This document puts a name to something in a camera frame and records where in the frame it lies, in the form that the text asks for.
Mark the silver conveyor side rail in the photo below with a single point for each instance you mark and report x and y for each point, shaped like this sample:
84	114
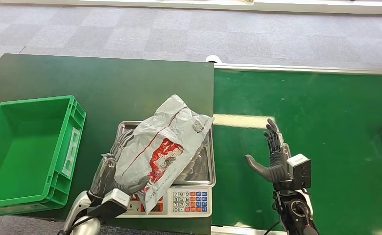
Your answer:
243	231
307	69

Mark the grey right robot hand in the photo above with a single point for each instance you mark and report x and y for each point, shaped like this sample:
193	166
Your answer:
275	168

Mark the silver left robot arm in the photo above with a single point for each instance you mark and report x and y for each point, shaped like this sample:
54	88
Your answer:
80	217

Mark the white baseboard strip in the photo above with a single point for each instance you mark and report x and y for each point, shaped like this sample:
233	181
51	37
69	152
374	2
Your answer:
191	6

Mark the grey plastic mailer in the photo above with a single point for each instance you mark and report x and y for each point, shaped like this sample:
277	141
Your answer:
165	142

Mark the green conveyor belt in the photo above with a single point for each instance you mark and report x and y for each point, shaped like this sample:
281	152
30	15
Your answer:
333	103

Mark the white round roller cap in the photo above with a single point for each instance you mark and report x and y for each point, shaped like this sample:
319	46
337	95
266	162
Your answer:
214	58

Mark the white electronic scale, steel tray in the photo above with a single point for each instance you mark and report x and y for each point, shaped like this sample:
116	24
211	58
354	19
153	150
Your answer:
191	201

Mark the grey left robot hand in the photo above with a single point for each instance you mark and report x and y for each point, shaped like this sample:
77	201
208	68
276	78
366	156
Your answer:
103	176

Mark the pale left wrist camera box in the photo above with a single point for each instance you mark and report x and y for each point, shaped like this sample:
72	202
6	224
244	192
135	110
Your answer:
111	202

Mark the green plastic crate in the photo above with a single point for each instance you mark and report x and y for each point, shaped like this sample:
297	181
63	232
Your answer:
25	149

